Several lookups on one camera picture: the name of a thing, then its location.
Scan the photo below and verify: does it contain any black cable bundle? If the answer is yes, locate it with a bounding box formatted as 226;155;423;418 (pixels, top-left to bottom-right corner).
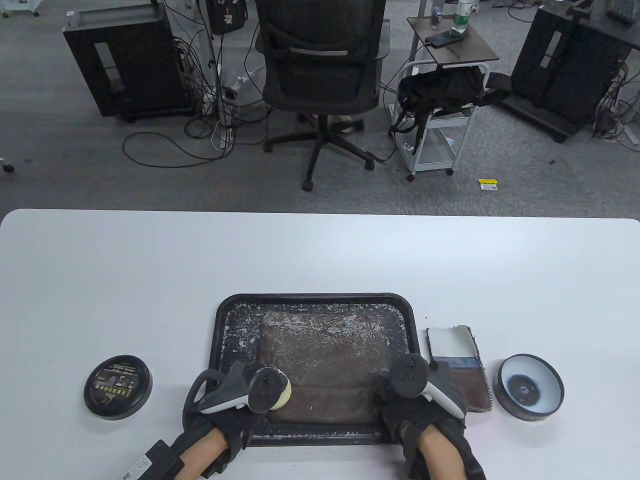
165;0;223;138

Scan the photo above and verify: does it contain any tangled cable bundle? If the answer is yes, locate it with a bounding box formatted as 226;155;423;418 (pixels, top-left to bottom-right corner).
592;60;640;151

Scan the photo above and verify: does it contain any person's left hand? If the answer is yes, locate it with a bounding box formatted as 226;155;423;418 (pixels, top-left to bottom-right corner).
182;400;273;453

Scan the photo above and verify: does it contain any white grey cloth swatch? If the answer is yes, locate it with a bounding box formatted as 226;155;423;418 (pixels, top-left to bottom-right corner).
426;325;493;413

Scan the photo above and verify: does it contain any white power strip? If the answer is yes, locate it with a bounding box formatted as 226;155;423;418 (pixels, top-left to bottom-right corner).
212;122;236;151

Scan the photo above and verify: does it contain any black mesh office chair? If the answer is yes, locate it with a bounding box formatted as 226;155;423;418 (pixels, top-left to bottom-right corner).
255;0;392;191

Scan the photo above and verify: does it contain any person's right forearm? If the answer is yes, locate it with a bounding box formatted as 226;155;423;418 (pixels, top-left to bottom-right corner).
406;427;487;480

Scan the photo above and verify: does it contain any clear bottle green label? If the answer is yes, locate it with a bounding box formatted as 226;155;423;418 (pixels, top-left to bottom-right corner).
452;0;475;35

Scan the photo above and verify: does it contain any black backpack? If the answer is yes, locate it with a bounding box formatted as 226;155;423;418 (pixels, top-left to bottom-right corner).
389;66;512;153

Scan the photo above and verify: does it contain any black looped floor cable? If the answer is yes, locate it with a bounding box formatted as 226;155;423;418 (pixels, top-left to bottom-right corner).
122;131;236;168

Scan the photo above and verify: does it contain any white rolling cart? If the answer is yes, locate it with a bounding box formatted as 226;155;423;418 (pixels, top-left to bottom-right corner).
395;60;490;182

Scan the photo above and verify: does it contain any black plastic tray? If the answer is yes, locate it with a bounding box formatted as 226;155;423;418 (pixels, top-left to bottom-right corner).
207;292;432;446

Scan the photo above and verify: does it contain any person's right hand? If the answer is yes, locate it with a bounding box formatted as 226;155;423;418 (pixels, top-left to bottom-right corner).
375;371;468;461

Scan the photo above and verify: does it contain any black leather care cream tin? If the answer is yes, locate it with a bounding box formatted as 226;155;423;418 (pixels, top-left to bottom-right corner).
493;354;565;422

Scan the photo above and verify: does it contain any black wheeled cabinet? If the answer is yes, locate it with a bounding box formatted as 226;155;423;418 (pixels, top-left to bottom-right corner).
502;0;640;143
62;0;193;123

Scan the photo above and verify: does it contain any white desk leg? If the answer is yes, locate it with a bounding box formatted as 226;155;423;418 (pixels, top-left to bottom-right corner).
197;0;226;131

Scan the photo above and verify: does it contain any black smartphone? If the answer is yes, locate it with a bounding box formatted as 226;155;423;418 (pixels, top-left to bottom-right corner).
426;31;466;49

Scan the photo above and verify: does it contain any white wheeled base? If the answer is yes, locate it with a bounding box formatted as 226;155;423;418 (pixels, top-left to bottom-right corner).
0;0;41;18

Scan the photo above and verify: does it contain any black wrist camera unit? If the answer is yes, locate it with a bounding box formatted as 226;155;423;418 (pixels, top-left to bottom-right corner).
122;439;186;480

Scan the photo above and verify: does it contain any yellow round sponge pad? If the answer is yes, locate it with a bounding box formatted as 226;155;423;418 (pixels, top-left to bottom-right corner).
269;369;294;412

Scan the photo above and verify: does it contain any brown side table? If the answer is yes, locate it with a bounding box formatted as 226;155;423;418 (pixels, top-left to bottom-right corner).
406;15;500;66

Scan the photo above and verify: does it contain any black white hand controller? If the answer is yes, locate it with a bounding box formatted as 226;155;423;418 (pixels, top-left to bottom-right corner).
184;361;293;426
389;354;467;421

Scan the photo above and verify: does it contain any black round labelled tin lid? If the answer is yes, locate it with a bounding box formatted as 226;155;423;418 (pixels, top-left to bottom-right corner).
84;355;153;421

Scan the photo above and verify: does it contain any black pouch white print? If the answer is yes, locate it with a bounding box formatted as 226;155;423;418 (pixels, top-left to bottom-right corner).
205;0;248;35

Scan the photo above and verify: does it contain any person's left forearm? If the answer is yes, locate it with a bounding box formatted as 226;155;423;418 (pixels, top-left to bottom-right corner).
172;427;247;480

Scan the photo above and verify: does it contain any brown leather bag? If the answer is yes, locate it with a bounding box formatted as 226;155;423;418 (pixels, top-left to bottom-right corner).
259;311;393;425

